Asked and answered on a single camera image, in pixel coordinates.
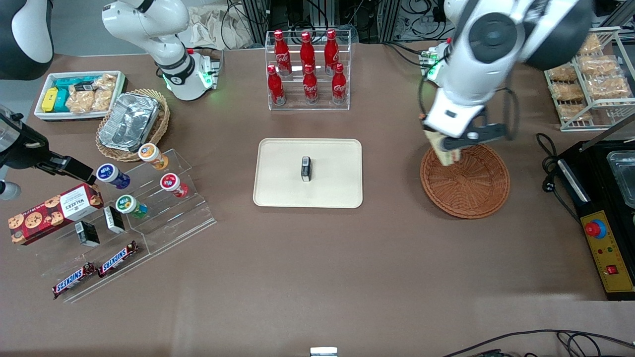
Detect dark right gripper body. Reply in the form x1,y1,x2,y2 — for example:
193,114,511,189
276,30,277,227
0,105,51,171

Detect triangle sandwich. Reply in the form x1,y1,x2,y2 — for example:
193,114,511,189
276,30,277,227
423,129,463,167

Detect round brown wicker basket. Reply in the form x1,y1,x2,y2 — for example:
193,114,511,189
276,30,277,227
420,141,511,220

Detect aluminium foil tray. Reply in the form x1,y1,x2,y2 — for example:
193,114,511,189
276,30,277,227
98,92,160,153

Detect oval tan wicker basket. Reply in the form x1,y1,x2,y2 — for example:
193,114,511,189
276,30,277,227
95,88,171,163

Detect beige rectangular tray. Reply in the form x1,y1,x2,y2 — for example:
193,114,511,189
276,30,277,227
253,138,364,209

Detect blue lidded cup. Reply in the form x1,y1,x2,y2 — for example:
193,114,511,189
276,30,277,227
96,163,131,190

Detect red Walkers cookie box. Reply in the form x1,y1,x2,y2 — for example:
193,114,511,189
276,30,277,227
7,183,105,246

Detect yellow snack packet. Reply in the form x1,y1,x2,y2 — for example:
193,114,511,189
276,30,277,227
41,87,60,113

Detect green lidded cup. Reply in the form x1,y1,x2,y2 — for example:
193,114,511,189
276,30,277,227
115,194,149,220

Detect clear bag of cookies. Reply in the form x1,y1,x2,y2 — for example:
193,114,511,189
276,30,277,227
66,84,96,114
92,74,118,113

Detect white rectangular snack bin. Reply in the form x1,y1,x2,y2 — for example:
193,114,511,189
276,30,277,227
33,70,128,122

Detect orange lidded cup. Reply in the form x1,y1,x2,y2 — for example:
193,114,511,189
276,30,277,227
137,142,170,171

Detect white power strip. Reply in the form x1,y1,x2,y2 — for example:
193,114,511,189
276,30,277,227
418,12,448,41

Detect red lidded cup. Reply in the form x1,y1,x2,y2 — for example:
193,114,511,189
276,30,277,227
159,173,190,199

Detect Snickers bar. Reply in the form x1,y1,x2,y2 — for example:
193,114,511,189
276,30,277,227
97,240,139,278
52,262,98,300

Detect clear acrylic step display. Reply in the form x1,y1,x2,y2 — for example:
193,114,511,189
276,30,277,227
34,148,218,303

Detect clear bag of pastry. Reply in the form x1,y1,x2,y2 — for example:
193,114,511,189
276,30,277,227
548,65,579,83
577,55,624,76
551,82,586,102
558,102,594,122
578,34,604,55
585,75,634,100

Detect red cola bottle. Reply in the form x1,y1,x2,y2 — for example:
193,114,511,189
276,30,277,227
331,63,348,105
302,64,319,105
324,29,340,76
267,65,287,106
299,32,317,71
273,30,292,76

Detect clear acrylic bottle rack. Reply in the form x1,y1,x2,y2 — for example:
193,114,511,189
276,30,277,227
264,29,351,111

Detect black appliance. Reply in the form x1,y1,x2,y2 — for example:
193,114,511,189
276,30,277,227
556,140,635,301

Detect red emergency stop button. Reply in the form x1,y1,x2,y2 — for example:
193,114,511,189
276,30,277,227
584,219,608,240

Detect metal pan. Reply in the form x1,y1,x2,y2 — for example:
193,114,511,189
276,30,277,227
606,150,635,209

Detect yellow control box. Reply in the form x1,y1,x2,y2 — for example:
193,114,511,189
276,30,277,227
580,210,635,295

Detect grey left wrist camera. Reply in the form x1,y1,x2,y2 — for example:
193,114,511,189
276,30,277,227
449,123,508,150

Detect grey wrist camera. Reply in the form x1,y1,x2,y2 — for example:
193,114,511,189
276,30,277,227
449,123,508,150
0,180,22,201

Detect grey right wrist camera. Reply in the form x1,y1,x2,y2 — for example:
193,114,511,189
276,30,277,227
0,180,22,201

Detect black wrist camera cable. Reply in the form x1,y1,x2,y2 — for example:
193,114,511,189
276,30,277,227
495,87,520,143

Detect black power cable with plug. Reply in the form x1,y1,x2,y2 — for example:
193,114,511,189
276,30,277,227
535,132,582,225

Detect white wire rack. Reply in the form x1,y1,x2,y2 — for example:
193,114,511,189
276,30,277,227
543,26,635,132

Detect black floor cable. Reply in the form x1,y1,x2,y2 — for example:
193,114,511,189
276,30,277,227
441,329,635,357

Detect black cable bundle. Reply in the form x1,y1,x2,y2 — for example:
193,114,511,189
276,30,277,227
220,0,278,50

